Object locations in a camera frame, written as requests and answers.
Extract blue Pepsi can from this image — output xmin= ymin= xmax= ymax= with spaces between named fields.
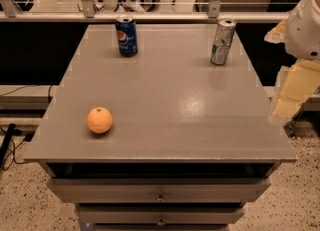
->
xmin=115 ymin=15 xmax=138 ymax=57

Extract upper drawer knob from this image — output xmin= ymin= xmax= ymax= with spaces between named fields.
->
xmin=156 ymin=193 xmax=166 ymax=203

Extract metal guard rail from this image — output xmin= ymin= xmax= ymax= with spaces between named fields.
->
xmin=0 ymin=0 xmax=302 ymax=23

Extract drawer knob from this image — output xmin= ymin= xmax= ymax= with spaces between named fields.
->
xmin=157 ymin=217 xmax=166 ymax=226
xmin=156 ymin=193 xmax=166 ymax=203

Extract grey drawer cabinet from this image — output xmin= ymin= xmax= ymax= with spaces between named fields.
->
xmin=25 ymin=24 xmax=296 ymax=231

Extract lower grey drawer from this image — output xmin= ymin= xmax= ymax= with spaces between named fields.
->
xmin=75 ymin=204 xmax=245 ymax=225

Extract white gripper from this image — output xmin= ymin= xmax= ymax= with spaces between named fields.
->
xmin=264 ymin=0 xmax=320 ymax=121

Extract lower drawer knob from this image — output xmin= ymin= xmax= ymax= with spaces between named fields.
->
xmin=157 ymin=217 xmax=166 ymax=226

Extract upper grey drawer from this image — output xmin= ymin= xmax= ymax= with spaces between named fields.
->
xmin=47 ymin=178 xmax=271 ymax=204

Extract silver energy drink can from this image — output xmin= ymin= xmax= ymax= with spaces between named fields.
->
xmin=210 ymin=19 xmax=236 ymax=65

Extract orange fruit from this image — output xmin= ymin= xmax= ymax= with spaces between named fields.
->
xmin=87 ymin=107 xmax=113 ymax=134

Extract grey drawer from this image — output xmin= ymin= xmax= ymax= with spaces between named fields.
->
xmin=47 ymin=178 xmax=271 ymax=204
xmin=75 ymin=204 xmax=245 ymax=225

